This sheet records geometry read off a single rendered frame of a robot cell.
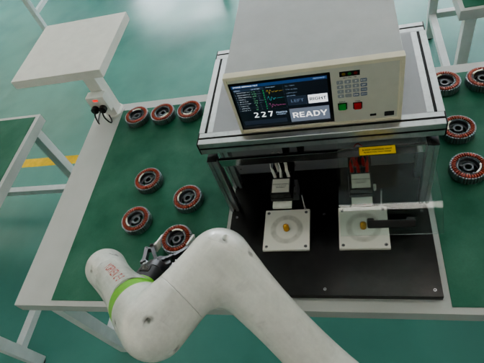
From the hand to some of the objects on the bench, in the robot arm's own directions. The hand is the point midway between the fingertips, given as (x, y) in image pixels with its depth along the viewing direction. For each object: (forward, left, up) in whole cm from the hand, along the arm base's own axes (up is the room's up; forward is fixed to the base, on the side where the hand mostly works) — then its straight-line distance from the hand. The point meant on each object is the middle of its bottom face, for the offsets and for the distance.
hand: (176, 240), depth 147 cm
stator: (+26, +20, -3) cm, 33 cm away
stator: (0, 0, -2) cm, 2 cm away
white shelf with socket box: (+58, +44, -3) cm, 72 cm away
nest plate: (+6, -38, +2) cm, 39 cm away
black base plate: (+8, -50, 0) cm, 51 cm away
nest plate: (+7, -63, +3) cm, 63 cm away
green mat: (+25, +15, -3) cm, 29 cm away
